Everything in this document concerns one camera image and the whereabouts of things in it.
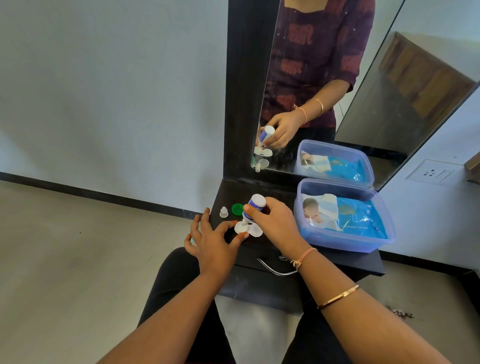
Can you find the person's left hand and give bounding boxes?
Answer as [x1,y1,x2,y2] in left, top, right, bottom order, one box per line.
[184,207,250,278]

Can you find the person's right hand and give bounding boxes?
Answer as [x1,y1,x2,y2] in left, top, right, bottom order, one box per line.
[242,197,313,262]

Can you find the white bottle with blue label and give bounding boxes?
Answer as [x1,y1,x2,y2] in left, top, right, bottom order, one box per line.
[242,193,268,226]

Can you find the white contact lens case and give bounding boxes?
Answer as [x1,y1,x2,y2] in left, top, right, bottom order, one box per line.
[234,218,264,238]

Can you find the person's left forearm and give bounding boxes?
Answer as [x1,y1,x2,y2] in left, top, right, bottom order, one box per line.
[97,262,236,364]

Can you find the person's right forearm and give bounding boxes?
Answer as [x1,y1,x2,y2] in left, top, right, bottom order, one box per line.
[290,247,452,364]

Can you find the black trousers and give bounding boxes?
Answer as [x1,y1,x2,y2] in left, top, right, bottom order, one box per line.
[136,247,354,364]

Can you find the blue translucent plastic container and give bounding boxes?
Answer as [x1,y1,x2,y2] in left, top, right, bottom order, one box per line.
[293,178,397,254]

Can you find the blue wet wipes packet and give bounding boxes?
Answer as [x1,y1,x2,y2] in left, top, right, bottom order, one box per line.
[301,193,388,241]

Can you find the gold bangle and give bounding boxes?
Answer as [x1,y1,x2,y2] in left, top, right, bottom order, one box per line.
[316,284,361,311]

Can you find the black dressing table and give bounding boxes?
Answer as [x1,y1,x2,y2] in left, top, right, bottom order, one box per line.
[209,0,386,315]

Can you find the small debris on floor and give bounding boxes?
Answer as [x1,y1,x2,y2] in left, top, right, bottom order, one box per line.
[388,307,415,320]

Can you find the wooden furniture edge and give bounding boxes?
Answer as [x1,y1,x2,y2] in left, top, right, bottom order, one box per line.
[464,151,480,185]

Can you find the silver drawer handle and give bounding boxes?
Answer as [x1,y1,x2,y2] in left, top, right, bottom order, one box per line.
[256,257,299,277]

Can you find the pink thread bracelet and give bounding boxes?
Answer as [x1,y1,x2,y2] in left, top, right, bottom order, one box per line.
[290,247,319,272]

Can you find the wall mirror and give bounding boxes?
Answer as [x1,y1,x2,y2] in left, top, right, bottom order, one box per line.
[250,0,480,192]

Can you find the white wall socket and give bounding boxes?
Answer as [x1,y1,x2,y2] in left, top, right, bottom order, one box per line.
[406,158,464,185]

